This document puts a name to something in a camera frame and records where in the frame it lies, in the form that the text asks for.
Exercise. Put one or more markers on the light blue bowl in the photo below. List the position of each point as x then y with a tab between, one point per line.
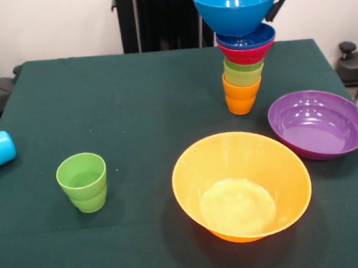
235	19

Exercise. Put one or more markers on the dark blue small bowl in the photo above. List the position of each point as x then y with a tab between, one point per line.
252	39

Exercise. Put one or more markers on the pink-red small bowl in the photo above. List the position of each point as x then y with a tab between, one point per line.
244	57

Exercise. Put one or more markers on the yellow translucent cup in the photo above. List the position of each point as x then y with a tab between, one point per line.
243	79

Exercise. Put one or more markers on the orange cup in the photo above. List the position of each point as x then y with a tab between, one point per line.
242	92
242	107

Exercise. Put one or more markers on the light green cup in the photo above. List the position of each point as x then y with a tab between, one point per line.
89	204
80	177

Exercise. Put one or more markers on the purple bowl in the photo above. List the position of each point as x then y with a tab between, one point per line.
316	128

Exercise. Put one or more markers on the large orange bowl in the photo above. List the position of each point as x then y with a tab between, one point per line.
231	164

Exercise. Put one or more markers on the dark green tablecloth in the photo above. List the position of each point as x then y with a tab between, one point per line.
153	127

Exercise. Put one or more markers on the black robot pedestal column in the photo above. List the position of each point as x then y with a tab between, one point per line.
162	16

